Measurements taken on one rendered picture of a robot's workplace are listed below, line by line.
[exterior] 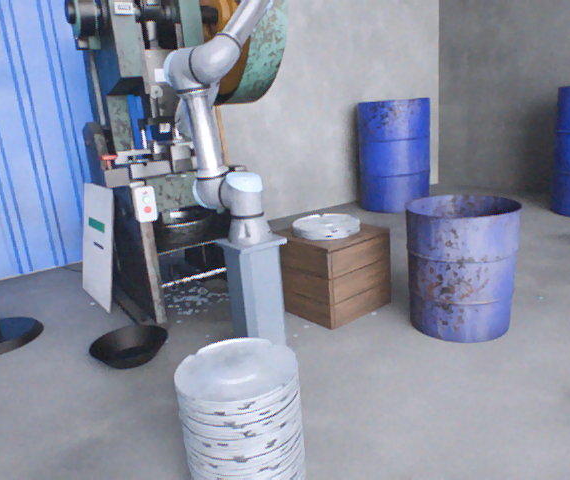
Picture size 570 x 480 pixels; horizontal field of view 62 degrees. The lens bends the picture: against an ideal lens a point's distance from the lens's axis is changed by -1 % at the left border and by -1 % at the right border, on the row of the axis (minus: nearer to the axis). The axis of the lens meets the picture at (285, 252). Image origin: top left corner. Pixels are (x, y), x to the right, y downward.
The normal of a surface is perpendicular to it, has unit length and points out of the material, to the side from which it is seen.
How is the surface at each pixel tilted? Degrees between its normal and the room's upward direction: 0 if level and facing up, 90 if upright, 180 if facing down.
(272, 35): 112
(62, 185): 90
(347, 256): 90
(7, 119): 90
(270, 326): 90
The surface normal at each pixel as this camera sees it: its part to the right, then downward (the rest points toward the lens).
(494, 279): 0.24, 0.30
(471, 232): -0.15, 0.33
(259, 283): 0.58, 0.19
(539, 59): -0.83, 0.22
